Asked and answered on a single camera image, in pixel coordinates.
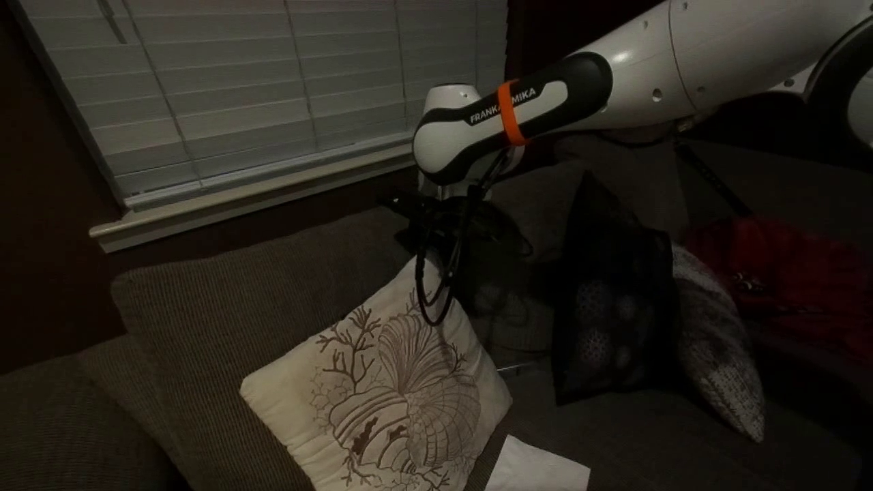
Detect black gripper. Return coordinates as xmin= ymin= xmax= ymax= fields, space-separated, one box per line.
xmin=404 ymin=189 xmax=487 ymax=272

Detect cream embroidered shell pillow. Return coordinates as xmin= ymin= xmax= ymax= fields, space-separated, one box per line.
xmin=238 ymin=257 xmax=515 ymax=491

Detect black knit patterned pillow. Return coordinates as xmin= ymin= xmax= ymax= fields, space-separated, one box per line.
xmin=544 ymin=171 xmax=679 ymax=405

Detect grey dash-patterned pillow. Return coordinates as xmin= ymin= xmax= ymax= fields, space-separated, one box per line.
xmin=668 ymin=243 xmax=770 ymax=448

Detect white window sill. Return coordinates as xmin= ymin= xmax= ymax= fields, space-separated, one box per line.
xmin=87 ymin=134 xmax=431 ymax=257

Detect dark brown fabric sofa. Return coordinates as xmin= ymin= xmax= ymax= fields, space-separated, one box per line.
xmin=0 ymin=118 xmax=873 ymax=491

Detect white square paper sheet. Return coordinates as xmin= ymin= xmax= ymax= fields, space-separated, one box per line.
xmin=484 ymin=433 xmax=596 ymax=491

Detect white window blinds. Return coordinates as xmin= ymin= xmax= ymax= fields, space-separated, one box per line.
xmin=12 ymin=0 xmax=514 ymax=208

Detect red blanket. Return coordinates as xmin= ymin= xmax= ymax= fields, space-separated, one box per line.
xmin=679 ymin=216 xmax=873 ymax=364

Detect thick black cable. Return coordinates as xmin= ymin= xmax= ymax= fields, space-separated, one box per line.
xmin=412 ymin=194 xmax=477 ymax=330

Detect orange strap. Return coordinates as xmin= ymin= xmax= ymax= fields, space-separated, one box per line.
xmin=495 ymin=79 xmax=529 ymax=148

